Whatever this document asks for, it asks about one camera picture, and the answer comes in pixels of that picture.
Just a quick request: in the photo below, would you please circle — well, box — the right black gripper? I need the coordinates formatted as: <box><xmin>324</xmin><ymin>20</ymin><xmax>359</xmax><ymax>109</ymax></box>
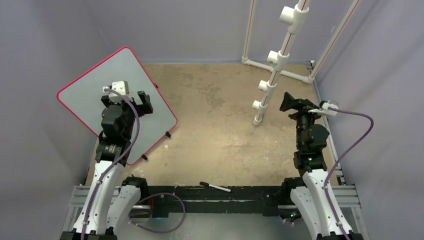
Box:
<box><xmin>280</xmin><ymin>91</ymin><xmax>327</xmax><ymax>149</ymax></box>

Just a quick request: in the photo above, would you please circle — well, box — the pink framed whiteboard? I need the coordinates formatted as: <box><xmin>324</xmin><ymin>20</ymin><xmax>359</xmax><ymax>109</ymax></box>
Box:
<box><xmin>56</xmin><ymin>46</ymin><xmax>178</xmax><ymax>165</ymax></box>

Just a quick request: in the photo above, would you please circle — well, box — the black whiteboard marker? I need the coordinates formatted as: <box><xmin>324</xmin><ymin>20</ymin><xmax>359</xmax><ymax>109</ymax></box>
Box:
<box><xmin>199</xmin><ymin>181</ymin><xmax>232</xmax><ymax>193</ymax></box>

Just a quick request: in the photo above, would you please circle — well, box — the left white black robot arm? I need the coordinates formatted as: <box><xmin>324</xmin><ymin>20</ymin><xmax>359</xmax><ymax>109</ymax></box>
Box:
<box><xmin>60</xmin><ymin>87</ymin><xmax>153</xmax><ymax>240</ymax></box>

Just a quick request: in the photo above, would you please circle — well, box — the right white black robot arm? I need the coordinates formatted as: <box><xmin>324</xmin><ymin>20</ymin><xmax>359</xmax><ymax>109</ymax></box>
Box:
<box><xmin>279</xmin><ymin>92</ymin><xmax>363</xmax><ymax>240</ymax></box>

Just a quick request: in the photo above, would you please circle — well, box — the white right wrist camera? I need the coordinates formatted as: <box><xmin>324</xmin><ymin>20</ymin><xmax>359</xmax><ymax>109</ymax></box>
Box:
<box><xmin>308</xmin><ymin>99</ymin><xmax>339</xmax><ymax>117</ymax></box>

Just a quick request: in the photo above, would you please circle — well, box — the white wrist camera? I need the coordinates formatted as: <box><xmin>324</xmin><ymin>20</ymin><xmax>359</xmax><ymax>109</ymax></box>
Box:
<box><xmin>308</xmin><ymin>99</ymin><xmax>339</xmax><ymax>117</ymax></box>
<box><xmin>102</xmin><ymin>80</ymin><xmax>132</xmax><ymax>104</ymax></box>

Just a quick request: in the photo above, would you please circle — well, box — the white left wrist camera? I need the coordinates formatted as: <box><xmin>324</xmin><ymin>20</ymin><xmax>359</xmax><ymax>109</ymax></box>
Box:
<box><xmin>102</xmin><ymin>80</ymin><xmax>132</xmax><ymax>104</ymax></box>

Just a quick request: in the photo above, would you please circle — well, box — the white PVC pipe frame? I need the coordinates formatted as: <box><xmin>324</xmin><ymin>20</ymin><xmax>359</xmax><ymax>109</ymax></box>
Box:
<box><xmin>241</xmin><ymin>0</ymin><xmax>361</xmax><ymax>126</ymax></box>

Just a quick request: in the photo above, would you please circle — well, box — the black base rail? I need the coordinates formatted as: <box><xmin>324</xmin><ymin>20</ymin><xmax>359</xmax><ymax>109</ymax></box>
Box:
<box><xmin>136</xmin><ymin>185</ymin><xmax>302</xmax><ymax>221</ymax></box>

